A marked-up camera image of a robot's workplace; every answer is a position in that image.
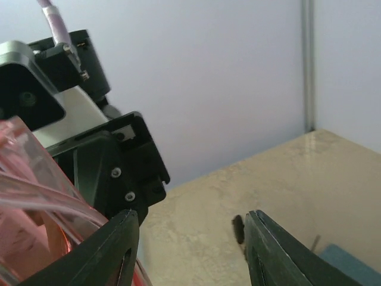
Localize left aluminium frame post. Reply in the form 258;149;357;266
300;0;316;132

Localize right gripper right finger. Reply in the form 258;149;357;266
245;210;359;285

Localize blue glasses case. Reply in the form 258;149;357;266
318;244;380;285

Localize black sunglasses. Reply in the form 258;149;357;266
232;214;247;260

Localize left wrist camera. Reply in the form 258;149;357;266
1;41;108;148

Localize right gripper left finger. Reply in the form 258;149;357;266
20;210;139;285

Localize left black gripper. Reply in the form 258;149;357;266
47;111;170;223

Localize red transparent glasses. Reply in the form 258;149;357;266
1;117;151;285

